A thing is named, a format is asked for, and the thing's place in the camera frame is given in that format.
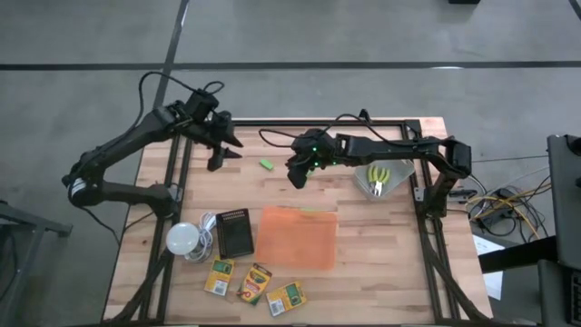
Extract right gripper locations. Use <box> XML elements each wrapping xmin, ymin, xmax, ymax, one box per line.
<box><xmin>284</xmin><ymin>128</ymin><xmax>342</xmax><ymax>191</ymax></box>

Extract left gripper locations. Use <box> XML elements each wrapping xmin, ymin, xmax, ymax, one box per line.
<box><xmin>181</xmin><ymin>110</ymin><xmax>244</xmax><ymax>173</ymax></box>

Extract orange mesh zipper pouch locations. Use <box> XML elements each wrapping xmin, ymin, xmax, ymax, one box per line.
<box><xmin>254</xmin><ymin>206</ymin><xmax>339</xmax><ymax>272</ymax></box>

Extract green-handled pliers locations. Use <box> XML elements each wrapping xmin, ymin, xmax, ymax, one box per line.
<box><xmin>366</xmin><ymin>163</ymin><xmax>391</xmax><ymax>197</ymax></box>

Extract black slotted plastic basket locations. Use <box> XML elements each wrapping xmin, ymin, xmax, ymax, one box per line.
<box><xmin>214</xmin><ymin>208</ymin><xmax>255</xmax><ymax>261</ymax></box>

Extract grey plastic tray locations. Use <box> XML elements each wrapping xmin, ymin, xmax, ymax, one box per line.
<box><xmin>353</xmin><ymin>158</ymin><xmax>417</xmax><ymax>201</ymax></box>

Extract yellow crayon box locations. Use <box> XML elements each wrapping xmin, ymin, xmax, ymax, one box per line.
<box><xmin>265</xmin><ymin>281</ymin><xmax>309</xmax><ymax>318</ymax></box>
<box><xmin>203</xmin><ymin>255</ymin><xmax>236</xmax><ymax>298</ymax></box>
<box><xmin>236</xmin><ymin>263</ymin><xmax>273</xmax><ymax>306</ymax></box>

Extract white round lamp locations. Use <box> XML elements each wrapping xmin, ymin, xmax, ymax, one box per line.
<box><xmin>165</xmin><ymin>222</ymin><xmax>202</xmax><ymax>256</ymax></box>

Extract black table clamp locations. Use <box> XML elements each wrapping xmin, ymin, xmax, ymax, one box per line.
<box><xmin>448</xmin><ymin>188</ymin><xmax>478</xmax><ymax>202</ymax></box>

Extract black power strip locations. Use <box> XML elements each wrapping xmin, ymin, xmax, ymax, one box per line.
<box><xmin>476</xmin><ymin>209</ymin><xmax>517</xmax><ymax>228</ymax></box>

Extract grey metal stand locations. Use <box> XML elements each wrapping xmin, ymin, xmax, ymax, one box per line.
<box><xmin>0</xmin><ymin>199</ymin><xmax>74</xmax><ymax>327</ymax></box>

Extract white paper sheet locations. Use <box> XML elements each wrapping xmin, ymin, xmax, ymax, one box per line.
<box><xmin>471</xmin><ymin>233</ymin><xmax>505</xmax><ymax>302</ymax></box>

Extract black support beam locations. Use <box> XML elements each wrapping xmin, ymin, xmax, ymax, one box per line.
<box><xmin>478</xmin><ymin>235</ymin><xmax>558</xmax><ymax>274</ymax></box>

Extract dark grey equipment cabinet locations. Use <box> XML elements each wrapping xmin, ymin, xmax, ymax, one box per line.
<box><xmin>537</xmin><ymin>134</ymin><xmax>581</xmax><ymax>327</ymax></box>

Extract black aluminium table frame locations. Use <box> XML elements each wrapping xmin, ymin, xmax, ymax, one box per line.
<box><xmin>103</xmin><ymin>118</ymin><xmax>494</xmax><ymax>326</ymax></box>

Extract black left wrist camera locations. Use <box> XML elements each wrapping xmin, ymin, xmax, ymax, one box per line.
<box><xmin>188</xmin><ymin>89</ymin><xmax>220</xmax><ymax>120</ymax></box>

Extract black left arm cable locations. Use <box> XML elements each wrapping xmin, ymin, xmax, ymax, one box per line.
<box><xmin>135</xmin><ymin>71</ymin><xmax>226</xmax><ymax>131</ymax></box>

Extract yellow floor cable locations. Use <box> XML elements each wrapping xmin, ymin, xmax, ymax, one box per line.
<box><xmin>467</xmin><ymin>181</ymin><xmax>553</xmax><ymax>241</ymax></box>

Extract thin grey floor cable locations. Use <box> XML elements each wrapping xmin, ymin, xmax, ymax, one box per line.
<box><xmin>471</xmin><ymin>155</ymin><xmax>549</xmax><ymax>167</ymax></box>

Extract black floor cable bundle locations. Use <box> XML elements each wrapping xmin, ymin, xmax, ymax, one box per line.
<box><xmin>465</xmin><ymin>174</ymin><xmax>553</xmax><ymax>240</ymax></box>

